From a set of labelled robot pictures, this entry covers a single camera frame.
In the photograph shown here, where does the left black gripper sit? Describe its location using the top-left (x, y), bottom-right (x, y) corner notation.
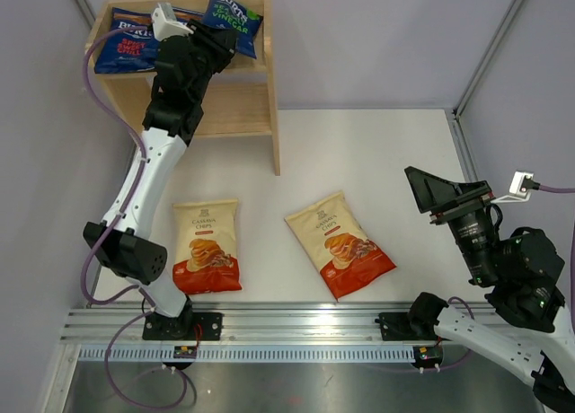
top-left (180, 19), bottom-right (236, 102)

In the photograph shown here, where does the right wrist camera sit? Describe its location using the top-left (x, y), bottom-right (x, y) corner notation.
top-left (491, 171), bottom-right (538, 204)

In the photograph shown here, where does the wooden two-tier shelf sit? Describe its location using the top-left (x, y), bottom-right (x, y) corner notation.
top-left (95, 0), bottom-right (280, 175)

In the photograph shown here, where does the cassava chips bag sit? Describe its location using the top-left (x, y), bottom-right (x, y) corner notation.
top-left (172, 198), bottom-right (242, 295)
top-left (285, 191), bottom-right (396, 300)

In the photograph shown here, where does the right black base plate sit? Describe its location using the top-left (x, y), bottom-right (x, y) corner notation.
top-left (375, 312), bottom-right (438, 342)

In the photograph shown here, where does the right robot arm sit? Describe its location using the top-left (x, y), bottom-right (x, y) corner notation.
top-left (404, 166), bottom-right (574, 412)

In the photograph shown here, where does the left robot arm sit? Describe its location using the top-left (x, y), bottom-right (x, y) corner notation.
top-left (81, 22), bottom-right (237, 339)

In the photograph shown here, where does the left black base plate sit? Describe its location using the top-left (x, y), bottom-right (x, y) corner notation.
top-left (142, 312), bottom-right (224, 341)

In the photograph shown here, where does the blue Burts chilli bag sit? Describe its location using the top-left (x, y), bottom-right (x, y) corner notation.
top-left (94, 7), bottom-right (158, 74)

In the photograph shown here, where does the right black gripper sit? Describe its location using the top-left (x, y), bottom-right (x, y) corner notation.
top-left (403, 165), bottom-right (500, 283)

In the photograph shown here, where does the Burts sea salt vinegar bag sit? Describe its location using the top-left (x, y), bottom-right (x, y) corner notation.
top-left (201, 0), bottom-right (263, 59)

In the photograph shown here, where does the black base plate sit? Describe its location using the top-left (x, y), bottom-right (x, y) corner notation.
top-left (375, 312), bottom-right (438, 342)
top-left (142, 312), bottom-right (224, 341)

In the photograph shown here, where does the white slotted cable duct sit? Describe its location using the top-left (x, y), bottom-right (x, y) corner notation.
top-left (79, 345), bottom-right (415, 364)

